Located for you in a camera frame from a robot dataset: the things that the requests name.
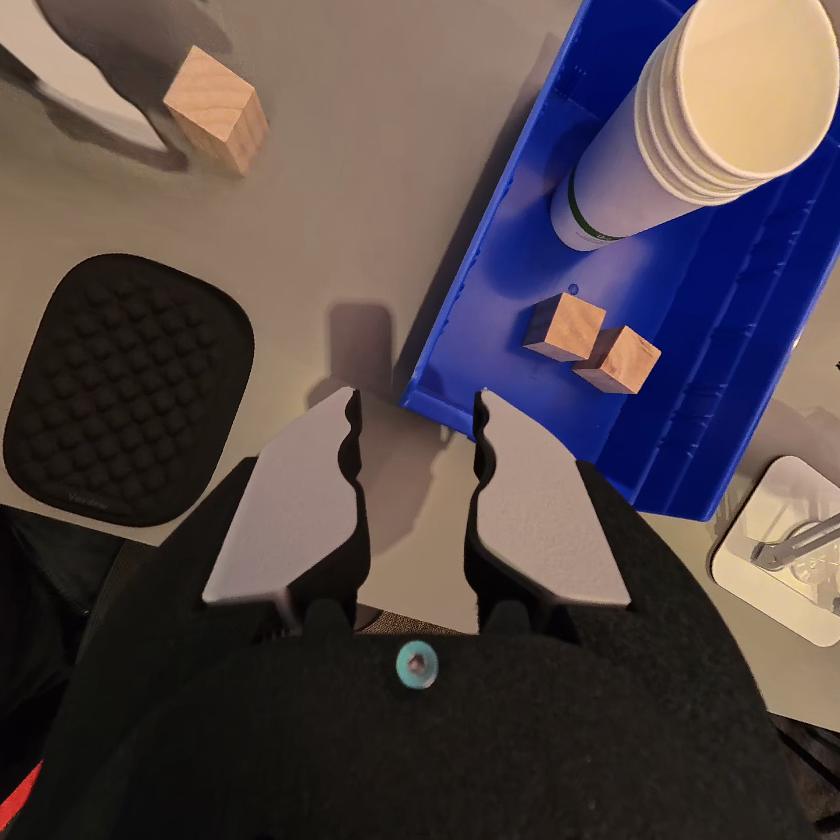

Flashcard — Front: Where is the white board stand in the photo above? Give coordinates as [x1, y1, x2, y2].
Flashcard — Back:
[707, 455, 840, 649]

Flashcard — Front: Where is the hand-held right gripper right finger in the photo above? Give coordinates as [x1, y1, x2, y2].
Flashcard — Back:
[465, 390, 632, 608]

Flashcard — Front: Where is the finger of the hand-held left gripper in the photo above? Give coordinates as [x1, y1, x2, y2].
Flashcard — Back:
[0, 0, 166, 153]

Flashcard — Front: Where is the blue plastic bin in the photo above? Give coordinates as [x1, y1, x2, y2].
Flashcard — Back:
[399, 0, 840, 524]

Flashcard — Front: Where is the wooden cube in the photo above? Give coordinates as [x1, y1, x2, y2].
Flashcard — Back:
[572, 325, 662, 395]
[163, 45, 270, 177]
[523, 292, 608, 362]

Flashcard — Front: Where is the black wrist rest pad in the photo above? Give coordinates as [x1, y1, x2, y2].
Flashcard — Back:
[2, 254, 257, 528]

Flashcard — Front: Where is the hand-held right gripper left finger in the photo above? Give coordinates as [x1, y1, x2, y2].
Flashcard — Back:
[201, 387, 371, 634]

